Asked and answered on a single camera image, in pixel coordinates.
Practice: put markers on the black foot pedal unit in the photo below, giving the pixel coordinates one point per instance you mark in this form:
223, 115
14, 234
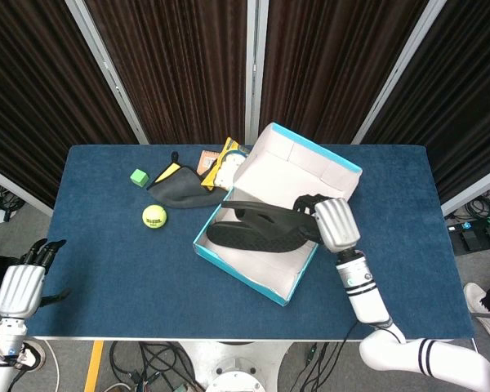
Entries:
473, 239

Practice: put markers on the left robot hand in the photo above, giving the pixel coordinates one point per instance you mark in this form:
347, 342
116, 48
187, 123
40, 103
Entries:
20, 290

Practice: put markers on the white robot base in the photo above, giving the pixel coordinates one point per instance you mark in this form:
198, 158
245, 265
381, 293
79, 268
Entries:
232, 367

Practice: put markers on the green foam cube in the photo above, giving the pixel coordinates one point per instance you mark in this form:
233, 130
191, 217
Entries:
139, 177

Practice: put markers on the black rubber slipper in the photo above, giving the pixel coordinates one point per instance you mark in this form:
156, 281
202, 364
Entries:
269, 214
249, 241

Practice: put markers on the yellow snack bag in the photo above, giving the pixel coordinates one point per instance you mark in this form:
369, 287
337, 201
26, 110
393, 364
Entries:
224, 173

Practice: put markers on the yellow floor tape strip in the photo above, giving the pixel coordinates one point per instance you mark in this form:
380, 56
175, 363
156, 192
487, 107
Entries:
94, 367

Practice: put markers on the white sneaker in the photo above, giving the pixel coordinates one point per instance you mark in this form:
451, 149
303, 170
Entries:
479, 302

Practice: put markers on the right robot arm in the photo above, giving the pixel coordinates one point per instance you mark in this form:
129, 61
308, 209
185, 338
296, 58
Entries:
367, 302

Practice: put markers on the white screen bottom rail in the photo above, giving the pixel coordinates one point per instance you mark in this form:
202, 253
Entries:
16, 188
473, 196

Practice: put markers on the small orange packet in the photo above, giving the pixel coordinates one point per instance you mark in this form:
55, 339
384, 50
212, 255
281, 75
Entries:
206, 161

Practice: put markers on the brown pleated curtain panel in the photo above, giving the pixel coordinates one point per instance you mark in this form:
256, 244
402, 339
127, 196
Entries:
465, 81
36, 81
330, 61
179, 61

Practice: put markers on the blue table cloth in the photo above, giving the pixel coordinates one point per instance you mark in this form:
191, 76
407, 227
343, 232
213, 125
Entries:
106, 265

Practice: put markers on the light blue shoe box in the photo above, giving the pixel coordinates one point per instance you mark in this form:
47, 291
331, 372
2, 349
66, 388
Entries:
298, 163

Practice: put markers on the yellow tennis ball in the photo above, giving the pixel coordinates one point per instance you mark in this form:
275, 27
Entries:
154, 216

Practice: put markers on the white table frame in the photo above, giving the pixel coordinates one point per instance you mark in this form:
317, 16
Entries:
106, 339

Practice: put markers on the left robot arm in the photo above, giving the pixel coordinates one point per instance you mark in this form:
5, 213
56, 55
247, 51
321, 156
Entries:
0, 375

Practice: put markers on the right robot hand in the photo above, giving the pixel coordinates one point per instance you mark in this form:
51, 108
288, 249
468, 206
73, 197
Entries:
337, 224

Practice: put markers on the white screen frame post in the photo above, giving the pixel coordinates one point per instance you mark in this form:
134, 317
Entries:
106, 65
400, 65
256, 61

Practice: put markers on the grey and yellow cloth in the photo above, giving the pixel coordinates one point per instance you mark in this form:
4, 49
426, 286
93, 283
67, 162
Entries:
179, 190

